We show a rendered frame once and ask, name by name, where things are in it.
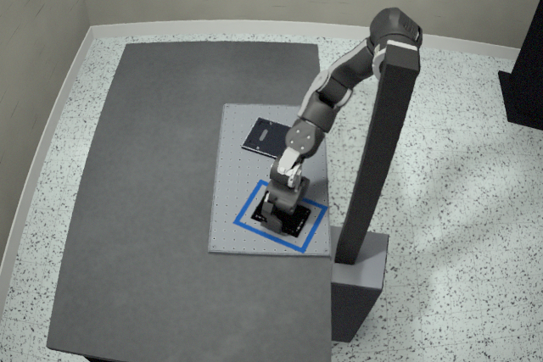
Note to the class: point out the blue tape rectangle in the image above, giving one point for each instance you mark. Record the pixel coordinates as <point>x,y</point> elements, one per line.
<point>275,239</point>

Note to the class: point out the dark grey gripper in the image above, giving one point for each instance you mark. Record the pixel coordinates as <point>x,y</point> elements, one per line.
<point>285,198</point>

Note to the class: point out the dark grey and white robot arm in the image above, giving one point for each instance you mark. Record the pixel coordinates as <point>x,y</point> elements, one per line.
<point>335,85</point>

